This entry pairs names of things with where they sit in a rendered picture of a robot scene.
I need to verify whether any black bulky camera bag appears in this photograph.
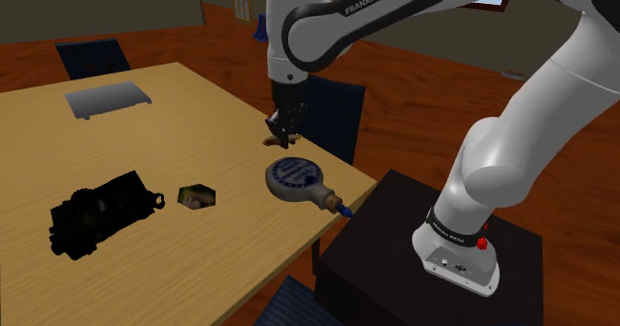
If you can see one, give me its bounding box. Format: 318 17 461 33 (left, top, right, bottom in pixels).
48 169 166 261

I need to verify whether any green hexagonal box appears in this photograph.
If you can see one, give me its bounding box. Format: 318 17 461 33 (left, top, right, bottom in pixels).
176 183 218 212

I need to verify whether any grey round flask blue print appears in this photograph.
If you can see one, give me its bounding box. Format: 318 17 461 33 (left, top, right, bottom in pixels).
264 156 356 219

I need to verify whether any small tan object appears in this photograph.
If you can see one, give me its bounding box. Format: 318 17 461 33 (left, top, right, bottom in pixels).
262 133 303 148

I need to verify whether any wooden table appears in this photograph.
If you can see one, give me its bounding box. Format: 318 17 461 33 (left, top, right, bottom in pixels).
0 62 379 326

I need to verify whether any dark blue chair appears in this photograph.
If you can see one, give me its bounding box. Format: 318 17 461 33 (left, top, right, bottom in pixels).
301 74 368 167
251 274 346 326
54 38 132 82

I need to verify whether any blue object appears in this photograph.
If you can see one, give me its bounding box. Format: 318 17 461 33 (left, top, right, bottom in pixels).
251 13 270 43

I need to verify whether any dark robot stand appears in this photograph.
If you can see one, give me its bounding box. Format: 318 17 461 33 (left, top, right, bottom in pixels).
314 168 544 326

